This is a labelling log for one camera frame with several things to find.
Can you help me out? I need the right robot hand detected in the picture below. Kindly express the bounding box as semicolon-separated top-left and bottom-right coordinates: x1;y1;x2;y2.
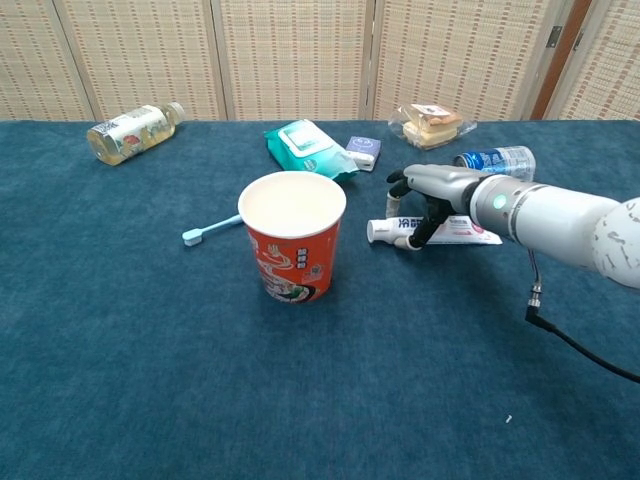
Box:
384;163;481;251

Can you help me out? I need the white toothpaste tube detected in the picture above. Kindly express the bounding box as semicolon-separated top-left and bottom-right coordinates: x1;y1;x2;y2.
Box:
367;215;504;247

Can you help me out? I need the red paper noodle cup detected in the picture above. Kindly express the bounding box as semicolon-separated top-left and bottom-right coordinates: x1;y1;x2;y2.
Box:
237;170;348;305

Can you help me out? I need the light blue toothbrush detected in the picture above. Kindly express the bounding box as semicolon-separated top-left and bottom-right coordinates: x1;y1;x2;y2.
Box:
181;213;242;247

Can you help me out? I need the wrapped sandwich cake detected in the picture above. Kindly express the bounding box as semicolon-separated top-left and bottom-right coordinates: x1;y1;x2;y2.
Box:
388;103;479;151

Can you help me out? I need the blue drink can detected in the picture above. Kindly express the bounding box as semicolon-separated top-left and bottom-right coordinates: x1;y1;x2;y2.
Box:
453;145;537;182

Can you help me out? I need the small purple tissue pack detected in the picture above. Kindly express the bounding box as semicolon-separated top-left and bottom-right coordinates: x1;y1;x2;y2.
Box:
345;135;382;174

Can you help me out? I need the teal wet wipes pack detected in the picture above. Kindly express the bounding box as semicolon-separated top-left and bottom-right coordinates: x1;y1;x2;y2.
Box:
263;118;360;183

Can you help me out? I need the wide bamboo folding screen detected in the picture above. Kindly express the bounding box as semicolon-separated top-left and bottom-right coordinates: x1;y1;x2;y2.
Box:
0;0;556;122

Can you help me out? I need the narrow bamboo screen panel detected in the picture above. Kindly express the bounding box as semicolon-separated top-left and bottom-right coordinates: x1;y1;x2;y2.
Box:
544;0;640;121

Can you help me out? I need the yellow drink plastic bottle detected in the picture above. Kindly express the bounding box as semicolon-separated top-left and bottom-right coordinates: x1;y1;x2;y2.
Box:
86;101;185;167

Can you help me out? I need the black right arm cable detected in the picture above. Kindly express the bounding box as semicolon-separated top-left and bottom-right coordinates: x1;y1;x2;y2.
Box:
524;249;640;384

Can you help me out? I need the brown wooden post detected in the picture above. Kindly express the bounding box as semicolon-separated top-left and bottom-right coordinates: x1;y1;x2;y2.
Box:
529;0;594;120

